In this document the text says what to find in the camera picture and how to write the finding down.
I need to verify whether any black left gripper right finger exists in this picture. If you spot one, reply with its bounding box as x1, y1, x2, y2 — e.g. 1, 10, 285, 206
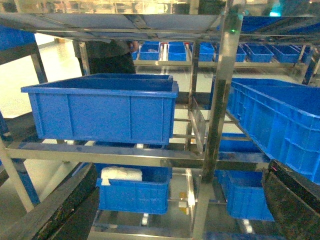
262, 159, 320, 240

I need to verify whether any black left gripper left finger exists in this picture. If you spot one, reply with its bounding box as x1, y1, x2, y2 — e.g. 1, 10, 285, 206
0, 162, 101, 240

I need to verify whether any blue bin right shelf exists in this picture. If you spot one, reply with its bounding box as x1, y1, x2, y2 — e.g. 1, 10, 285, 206
227, 78, 320, 184

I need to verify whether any large blue bin on shelf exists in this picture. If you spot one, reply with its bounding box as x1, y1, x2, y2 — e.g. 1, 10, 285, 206
21, 73, 179, 145

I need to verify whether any blue bin lower right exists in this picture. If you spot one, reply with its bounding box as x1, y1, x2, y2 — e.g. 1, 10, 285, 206
215, 170, 274, 222

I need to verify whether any white bag in bin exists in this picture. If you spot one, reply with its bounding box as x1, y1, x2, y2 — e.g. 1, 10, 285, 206
100, 166, 143, 186

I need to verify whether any blue bin lower left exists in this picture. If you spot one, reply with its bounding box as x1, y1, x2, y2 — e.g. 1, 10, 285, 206
95, 163, 173, 215

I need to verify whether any stainless steel shelf frame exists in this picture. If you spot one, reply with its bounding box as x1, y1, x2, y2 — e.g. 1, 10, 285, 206
0, 0, 320, 239

